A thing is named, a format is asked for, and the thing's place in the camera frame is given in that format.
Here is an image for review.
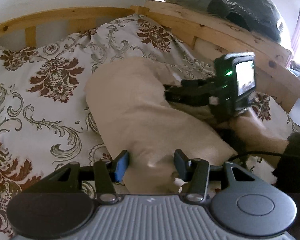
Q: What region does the beige hooded coat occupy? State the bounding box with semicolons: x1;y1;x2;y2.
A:
85;57;236;194

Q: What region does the dark sleeve forearm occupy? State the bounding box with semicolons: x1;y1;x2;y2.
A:
273;133;300;193

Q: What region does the person's right hand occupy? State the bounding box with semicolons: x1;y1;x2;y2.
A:
217;108;288;154

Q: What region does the floral patterned bedspread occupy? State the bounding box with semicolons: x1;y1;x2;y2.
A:
0;13;300;239

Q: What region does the camera with lit screen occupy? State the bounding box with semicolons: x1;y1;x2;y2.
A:
213;52;256;118

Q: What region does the black cable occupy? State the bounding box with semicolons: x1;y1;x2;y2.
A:
207;142;288;172

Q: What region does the wooden bed frame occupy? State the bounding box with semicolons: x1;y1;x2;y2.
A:
0;0;300;112

